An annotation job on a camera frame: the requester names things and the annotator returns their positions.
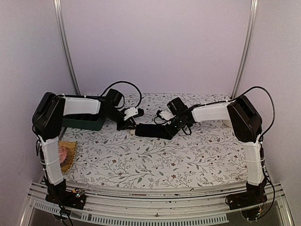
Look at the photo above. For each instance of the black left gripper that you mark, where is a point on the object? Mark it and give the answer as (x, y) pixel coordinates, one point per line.
(124, 126)

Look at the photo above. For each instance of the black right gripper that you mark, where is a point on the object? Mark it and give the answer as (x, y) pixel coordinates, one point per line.
(172, 131)

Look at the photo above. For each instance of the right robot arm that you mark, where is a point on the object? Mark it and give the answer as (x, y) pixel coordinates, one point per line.
(238, 114)

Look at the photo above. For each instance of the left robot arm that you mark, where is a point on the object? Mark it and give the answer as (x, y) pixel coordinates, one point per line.
(53, 112)

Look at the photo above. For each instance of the dark green divided tray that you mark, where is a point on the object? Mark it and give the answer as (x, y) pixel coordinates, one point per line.
(93, 122)

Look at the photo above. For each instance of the floral patterned table mat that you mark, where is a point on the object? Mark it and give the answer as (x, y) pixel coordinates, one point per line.
(210, 156)

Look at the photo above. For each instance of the woven bamboo mat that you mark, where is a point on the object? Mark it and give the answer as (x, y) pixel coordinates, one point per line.
(72, 150)

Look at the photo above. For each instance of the red patterned bowl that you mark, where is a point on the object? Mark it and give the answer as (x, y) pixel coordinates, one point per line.
(62, 151)

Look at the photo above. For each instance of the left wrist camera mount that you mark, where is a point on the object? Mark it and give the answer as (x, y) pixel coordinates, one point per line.
(133, 112)

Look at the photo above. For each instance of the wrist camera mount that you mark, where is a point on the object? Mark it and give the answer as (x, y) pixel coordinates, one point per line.
(164, 115)
(133, 112)

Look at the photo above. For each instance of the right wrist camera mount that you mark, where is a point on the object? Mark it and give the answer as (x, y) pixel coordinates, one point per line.
(164, 115)

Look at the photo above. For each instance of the front aluminium rail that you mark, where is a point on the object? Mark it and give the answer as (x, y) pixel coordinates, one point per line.
(113, 206)

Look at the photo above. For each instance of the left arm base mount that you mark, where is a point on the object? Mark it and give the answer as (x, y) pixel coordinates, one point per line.
(74, 199)

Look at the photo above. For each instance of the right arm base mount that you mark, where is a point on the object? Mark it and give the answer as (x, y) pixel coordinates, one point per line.
(244, 199)

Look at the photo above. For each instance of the left aluminium frame post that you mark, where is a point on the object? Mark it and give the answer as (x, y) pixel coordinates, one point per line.
(64, 41)

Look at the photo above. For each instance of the aluminium frame post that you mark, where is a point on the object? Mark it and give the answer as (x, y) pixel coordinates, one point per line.
(246, 47)
(64, 41)

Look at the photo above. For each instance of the right aluminium frame post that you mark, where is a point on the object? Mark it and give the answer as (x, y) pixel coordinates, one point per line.
(246, 47)

